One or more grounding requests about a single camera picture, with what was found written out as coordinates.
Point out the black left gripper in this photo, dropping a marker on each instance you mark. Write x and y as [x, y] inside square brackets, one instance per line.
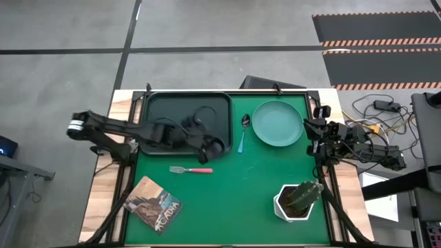
[191, 136]

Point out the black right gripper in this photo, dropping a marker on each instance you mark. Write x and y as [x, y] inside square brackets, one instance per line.
[336, 130]

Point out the green plate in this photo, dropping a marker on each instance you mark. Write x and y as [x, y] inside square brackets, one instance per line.
[277, 124]

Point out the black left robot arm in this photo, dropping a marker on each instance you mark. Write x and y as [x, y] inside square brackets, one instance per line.
[120, 128]

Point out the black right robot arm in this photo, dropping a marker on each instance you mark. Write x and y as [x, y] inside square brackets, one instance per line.
[379, 153]

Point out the black plastic tray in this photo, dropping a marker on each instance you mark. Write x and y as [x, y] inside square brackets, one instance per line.
[172, 106]

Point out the green table mat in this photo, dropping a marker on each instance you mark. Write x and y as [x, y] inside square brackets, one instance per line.
[241, 206]

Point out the green cactus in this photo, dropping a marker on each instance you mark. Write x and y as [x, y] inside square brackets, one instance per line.
[303, 196]

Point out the black box behind table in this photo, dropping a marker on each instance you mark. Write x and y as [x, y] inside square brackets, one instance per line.
[262, 83]

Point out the black power adapter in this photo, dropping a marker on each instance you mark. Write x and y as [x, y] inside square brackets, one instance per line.
[386, 105]

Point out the wooden Acadia picture board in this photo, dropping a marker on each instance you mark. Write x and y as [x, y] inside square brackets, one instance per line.
[151, 205]

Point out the white plant pot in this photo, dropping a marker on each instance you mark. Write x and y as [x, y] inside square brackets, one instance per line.
[277, 206]

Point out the black floor mat striped edge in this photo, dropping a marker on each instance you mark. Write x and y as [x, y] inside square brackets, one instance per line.
[375, 27]
[382, 67]

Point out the black desk beam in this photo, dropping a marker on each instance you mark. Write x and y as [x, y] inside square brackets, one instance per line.
[392, 186]

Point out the white paper sheet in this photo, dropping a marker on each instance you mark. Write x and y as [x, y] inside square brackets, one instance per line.
[382, 206]

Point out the grey side desk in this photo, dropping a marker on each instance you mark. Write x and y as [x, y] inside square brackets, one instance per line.
[427, 137]

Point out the keyboard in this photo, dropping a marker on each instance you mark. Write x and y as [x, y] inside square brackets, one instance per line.
[434, 236]

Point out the grey metal desk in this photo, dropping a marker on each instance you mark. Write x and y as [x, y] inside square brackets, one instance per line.
[13, 165]

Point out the black device with blue light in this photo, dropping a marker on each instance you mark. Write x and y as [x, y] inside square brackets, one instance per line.
[7, 146]

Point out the black table frame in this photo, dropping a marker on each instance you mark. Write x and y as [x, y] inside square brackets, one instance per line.
[137, 95]

